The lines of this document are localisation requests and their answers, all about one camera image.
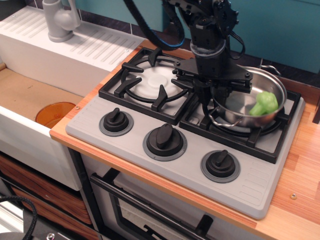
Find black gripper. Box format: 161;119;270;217
174;50;252;106

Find steel pot with handles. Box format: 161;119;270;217
207;66;287;128

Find green toy broccoli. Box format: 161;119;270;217
249;91;279;116

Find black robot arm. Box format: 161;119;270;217
164;0;253;106

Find black middle stove knob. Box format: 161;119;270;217
142;123;188;162

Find black stove knob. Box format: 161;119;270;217
200;150;241;184
99;107;134;137
142;123;188;162

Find black right stove knob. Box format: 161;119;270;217
200;150;241;184

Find grey toy stove top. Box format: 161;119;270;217
65;46;306;221

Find black left stove knob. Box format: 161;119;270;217
99;107;134;137

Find black right burner grate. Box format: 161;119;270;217
179;90;305;164

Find black burner grate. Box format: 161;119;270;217
179;90;305;164
99;48;198;128

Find black left burner grate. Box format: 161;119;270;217
99;48;198;128

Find toy oven door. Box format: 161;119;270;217
81;155;259;240

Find orange plastic bowl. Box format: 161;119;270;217
35;102;76;129

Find grey toy faucet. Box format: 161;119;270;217
42;0;81;43

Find white toy sink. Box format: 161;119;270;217
0;6;143;191

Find wooden drawer fronts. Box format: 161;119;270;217
0;152;99;240

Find black braided cable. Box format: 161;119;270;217
122;0;187;51

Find black oven door handle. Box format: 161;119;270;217
89;168;214;240

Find black cable bottom left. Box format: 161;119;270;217
0;196;38;240

